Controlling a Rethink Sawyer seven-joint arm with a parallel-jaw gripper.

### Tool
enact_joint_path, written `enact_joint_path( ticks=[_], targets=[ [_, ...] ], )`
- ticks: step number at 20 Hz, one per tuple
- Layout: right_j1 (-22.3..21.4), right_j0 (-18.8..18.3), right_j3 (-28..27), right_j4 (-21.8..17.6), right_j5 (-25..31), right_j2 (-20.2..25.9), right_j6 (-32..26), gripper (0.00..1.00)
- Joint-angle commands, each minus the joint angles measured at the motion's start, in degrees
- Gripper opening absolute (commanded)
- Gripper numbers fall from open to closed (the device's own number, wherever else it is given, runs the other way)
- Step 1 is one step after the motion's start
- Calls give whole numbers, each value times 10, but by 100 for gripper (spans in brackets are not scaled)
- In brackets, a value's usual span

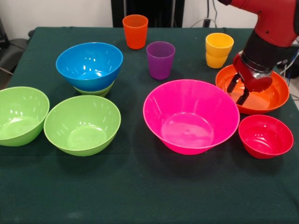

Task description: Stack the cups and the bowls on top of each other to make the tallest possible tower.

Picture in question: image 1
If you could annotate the blue plastic bowl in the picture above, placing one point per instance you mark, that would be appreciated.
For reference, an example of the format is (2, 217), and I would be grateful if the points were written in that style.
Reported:
(88, 63)

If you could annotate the yellow plastic cup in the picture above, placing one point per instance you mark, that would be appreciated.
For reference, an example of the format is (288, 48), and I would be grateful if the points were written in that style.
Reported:
(219, 44)
(216, 61)

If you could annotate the small red plastic bowl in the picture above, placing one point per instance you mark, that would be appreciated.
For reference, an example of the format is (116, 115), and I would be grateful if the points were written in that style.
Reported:
(265, 137)

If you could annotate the orange plastic cup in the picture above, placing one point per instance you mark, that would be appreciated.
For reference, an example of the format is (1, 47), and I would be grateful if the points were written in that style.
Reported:
(135, 32)

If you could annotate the purple plastic cup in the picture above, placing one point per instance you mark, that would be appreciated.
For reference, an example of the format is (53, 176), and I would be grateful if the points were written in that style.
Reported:
(160, 60)

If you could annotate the small green plastic bowl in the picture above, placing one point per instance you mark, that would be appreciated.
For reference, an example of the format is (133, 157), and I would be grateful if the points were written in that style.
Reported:
(98, 92)

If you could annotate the large green plastic bowl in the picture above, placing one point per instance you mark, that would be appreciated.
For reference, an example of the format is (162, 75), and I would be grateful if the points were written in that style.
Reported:
(21, 116)
(81, 130)

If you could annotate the pink plastic bowl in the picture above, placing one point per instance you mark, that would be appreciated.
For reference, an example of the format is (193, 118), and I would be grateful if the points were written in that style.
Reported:
(191, 121)

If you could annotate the black power plug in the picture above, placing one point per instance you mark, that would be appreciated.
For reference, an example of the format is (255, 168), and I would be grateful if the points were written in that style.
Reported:
(206, 23)

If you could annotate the dark green tablecloth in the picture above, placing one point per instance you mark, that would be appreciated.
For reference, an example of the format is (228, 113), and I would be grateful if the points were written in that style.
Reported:
(163, 193)

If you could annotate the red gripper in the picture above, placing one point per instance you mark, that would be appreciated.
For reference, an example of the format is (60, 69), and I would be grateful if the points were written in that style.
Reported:
(247, 78)

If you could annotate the black office chair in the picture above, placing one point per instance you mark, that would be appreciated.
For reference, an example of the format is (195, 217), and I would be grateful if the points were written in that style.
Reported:
(14, 51)

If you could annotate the orange plastic bowl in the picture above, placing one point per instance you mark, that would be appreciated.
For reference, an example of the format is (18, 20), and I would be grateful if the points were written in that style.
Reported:
(278, 93)

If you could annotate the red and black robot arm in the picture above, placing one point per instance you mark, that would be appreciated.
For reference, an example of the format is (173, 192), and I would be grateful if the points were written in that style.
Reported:
(273, 28)

